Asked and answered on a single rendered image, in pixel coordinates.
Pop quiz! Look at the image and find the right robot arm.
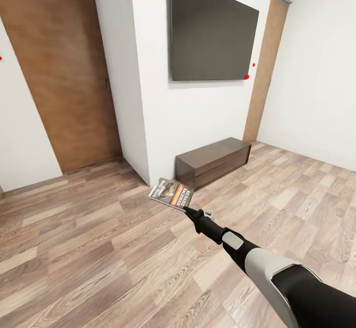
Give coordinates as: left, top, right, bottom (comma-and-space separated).
183, 206, 356, 328

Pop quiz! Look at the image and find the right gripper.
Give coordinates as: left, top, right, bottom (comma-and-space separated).
183, 206, 216, 238

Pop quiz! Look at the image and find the hardback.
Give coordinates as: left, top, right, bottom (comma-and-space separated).
149, 178, 195, 213

